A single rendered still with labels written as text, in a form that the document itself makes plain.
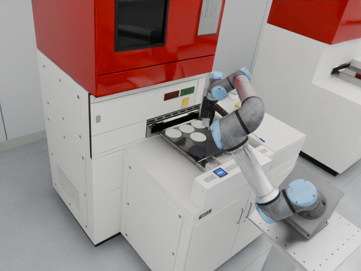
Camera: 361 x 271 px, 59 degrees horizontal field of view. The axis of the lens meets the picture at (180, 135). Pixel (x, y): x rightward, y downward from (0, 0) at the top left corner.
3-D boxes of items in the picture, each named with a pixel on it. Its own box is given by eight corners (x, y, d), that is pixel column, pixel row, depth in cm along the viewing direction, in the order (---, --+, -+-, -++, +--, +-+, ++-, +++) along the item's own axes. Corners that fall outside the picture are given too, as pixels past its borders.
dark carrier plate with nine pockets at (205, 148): (158, 132, 198) (159, 130, 198) (199, 118, 218) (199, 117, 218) (196, 161, 178) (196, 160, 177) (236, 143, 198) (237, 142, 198)
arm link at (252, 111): (265, 104, 123) (242, 60, 165) (240, 118, 127) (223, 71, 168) (278, 125, 129) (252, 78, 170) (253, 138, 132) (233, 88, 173)
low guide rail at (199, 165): (161, 138, 205) (161, 134, 204) (164, 137, 207) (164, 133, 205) (217, 183, 176) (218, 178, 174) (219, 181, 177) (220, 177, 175)
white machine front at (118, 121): (89, 157, 180) (87, 93, 159) (195, 121, 229) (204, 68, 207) (92, 160, 178) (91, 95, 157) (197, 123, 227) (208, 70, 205)
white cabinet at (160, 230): (119, 239, 235) (122, 149, 191) (210, 190, 293) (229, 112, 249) (174, 309, 198) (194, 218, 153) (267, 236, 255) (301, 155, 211)
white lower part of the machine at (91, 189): (52, 193, 265) (42, 106, 220) (136, 161, 314) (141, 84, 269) (94, 253, 223) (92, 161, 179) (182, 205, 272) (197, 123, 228)
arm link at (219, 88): (228, 81, 161) (224, 73, 170) (208, 93, 164) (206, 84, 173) (235, 93, 164) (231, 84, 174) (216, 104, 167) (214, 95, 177)
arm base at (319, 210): (334, 205, 148) (331, 200, 141) (308, 226, 150) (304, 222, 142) (310, 182, 158) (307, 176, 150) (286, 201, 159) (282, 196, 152)
